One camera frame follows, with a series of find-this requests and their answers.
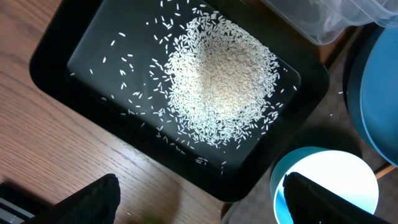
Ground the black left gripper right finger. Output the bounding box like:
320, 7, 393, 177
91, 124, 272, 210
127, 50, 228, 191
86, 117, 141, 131
283, 172, 389, 224

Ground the light blue bowl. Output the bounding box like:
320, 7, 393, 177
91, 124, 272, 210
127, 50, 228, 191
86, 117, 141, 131
270, 146, 379, 224

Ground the dark blue plate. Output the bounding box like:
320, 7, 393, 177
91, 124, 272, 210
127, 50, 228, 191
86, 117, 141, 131
346, 27, 397, 166

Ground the white rice pile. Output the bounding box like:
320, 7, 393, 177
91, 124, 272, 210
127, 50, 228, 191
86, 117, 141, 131
70, 0, 299, 175

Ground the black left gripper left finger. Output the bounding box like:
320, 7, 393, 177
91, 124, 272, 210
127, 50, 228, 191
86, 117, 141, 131
30, 174, 121, 224

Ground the clear plastic bin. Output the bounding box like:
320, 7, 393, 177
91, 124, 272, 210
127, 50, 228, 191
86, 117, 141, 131
262, 0, 397, 45

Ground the black plastic tray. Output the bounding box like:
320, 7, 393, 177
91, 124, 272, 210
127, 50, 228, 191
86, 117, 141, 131
29, 1, 329, 202

